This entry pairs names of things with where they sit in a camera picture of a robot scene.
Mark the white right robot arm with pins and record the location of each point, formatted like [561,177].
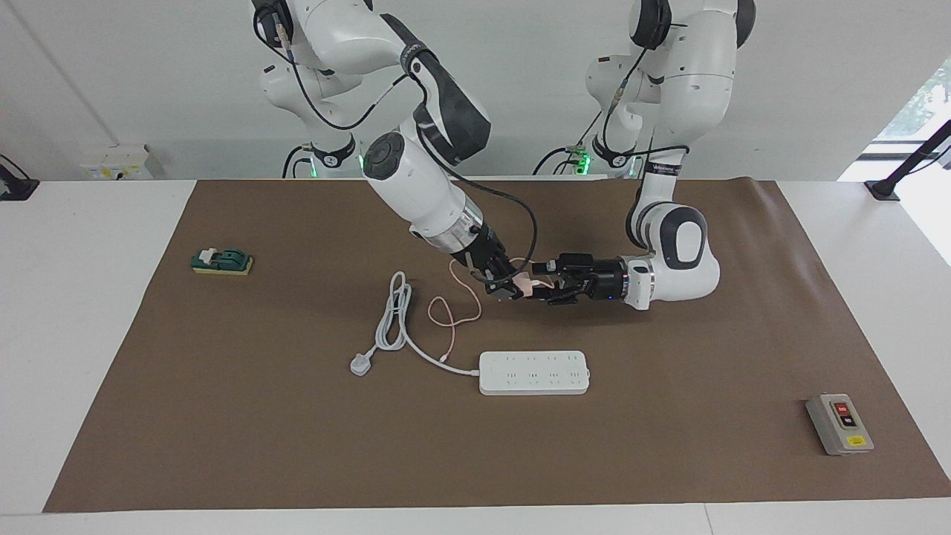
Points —
[416,193]

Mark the window with green view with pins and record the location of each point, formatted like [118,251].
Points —
[925,104]

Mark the pink charger block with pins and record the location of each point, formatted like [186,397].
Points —
[529,284]

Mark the brown table mat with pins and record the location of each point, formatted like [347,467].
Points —
[520,461]

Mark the grey on-off switch box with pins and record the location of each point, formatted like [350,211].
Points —
[839,427]

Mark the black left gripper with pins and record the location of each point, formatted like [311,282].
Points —
[598,279]

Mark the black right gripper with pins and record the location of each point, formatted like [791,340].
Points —
[484,256]

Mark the white wall socket box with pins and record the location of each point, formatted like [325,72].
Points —
[111,167]

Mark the white power strip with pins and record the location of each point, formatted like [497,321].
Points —
[535,373]

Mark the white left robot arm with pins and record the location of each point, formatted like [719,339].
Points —
[683,275]

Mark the black desk clamp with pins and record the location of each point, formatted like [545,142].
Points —
[15,189]

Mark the green knife switch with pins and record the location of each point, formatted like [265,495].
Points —
[223,261]

